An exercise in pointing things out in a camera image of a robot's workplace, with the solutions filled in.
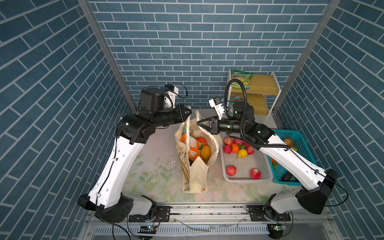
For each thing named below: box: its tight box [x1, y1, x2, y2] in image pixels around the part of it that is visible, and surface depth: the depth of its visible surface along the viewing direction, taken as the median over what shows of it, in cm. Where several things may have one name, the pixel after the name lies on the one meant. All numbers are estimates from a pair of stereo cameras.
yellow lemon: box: [238, 148, 248, 158], surface depth 93 cm
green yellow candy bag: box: [231, 70, 254, 90], surface depth 90 cm
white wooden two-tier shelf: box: [227, 69, 282, 116], surface depth 90 cm
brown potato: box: [283, 137, 294, 147], surface depth 97 cm
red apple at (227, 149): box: [223, 145, 232, 154], surface depth 94 cm
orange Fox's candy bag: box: [180, 133, 201, 160], surface depth 84 cm
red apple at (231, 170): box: [226, 165, 237, 176], surface depth 85 cm
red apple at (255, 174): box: [250, 168, 262, 180], surface depth 85 cm
